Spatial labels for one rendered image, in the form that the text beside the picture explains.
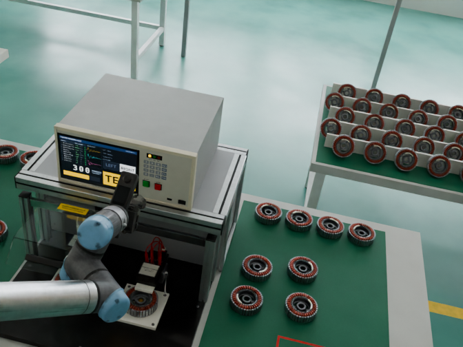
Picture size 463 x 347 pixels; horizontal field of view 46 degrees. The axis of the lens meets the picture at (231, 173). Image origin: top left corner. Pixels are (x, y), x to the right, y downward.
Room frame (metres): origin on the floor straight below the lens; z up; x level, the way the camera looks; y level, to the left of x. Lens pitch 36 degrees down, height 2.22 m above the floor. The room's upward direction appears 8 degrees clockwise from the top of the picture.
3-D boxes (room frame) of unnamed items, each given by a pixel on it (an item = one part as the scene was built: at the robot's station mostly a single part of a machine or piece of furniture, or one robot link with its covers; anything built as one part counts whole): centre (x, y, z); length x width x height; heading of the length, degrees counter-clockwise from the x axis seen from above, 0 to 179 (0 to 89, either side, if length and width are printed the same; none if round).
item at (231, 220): (1.56, -0.02, 0.91); 0.28 x 0.03 x 0.32; 173
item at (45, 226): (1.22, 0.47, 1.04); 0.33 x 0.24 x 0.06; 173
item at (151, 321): (1.18, 0.23, 0.78); 0.15 x 0.15 x 0.01; 83
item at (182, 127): (1.52, 0.30, 1.22); 0.44 x 0.39 x 0.20; 83
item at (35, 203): (1.30, 0.34, 1.03); 0.62 x 0.01 x 0.03; 83
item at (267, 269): (1.44, -0.14, 0.77); 0.11 x 0.11 x 0.04
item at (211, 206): (1.52, 0.31, 1.09); 0.68 x 0.44 x 0.05; 83
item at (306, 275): (1.47, -0.31, 0.77); 0.11 x 0.11 x 0.04
